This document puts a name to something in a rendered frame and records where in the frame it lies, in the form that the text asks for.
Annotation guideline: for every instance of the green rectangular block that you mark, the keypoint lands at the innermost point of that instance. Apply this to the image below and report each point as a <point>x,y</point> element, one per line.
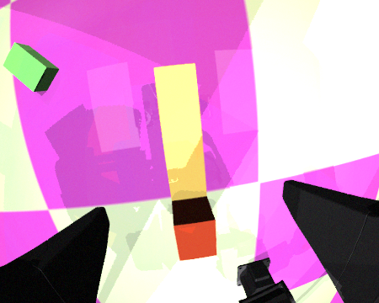
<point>30,67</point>

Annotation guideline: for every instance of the yellow bar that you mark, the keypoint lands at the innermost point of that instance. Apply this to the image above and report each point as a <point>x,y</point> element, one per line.
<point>179,112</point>

